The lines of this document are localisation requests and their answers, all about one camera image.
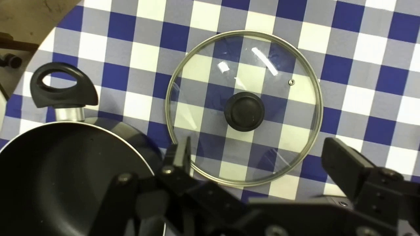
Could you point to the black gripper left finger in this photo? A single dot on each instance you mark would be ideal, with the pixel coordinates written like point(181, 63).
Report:
point(174, 205)

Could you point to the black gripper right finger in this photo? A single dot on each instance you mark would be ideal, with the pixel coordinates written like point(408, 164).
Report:
point(384, 197)

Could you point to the glass lid with black knob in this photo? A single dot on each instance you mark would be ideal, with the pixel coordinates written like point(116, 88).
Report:
point(244, 112)

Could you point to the black cooking pot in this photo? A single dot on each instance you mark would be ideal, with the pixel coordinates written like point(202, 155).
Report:
point(65, 175)

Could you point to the blue white checkered tablecloth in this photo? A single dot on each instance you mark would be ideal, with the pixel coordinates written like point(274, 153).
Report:
point(371, 48)

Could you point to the black table base foot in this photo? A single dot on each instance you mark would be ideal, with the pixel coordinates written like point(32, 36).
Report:
point(10, 61)

